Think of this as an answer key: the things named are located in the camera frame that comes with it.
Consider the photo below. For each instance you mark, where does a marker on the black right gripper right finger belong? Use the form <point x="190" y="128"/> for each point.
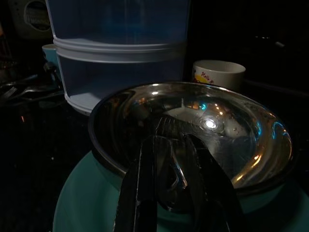
<point x="217" y="205"/>

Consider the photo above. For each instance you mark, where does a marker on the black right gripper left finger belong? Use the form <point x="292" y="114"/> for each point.
<point x="140" y="193"/>

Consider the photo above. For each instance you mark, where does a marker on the stainless steel bowl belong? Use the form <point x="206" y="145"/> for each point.
<point x="241" y="135"/>

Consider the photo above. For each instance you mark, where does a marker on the teal round plate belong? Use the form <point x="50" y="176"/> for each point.
<point x="91" y="198"/>

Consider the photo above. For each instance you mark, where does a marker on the white printed mug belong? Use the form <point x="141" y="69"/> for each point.
<point x="229" y="75"/>

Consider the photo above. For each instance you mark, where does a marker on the clear plastic drawer box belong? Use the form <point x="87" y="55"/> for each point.
<point x="116" y="53"/>

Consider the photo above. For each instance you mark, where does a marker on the steel utensil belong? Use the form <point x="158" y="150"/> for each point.
<point x="36" y="90"/>

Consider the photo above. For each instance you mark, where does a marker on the teal mug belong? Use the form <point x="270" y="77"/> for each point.
<point x="49" y="55"/>

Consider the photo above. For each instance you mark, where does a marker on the steel fork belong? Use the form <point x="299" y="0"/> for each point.
<point x="9" y="91"/>

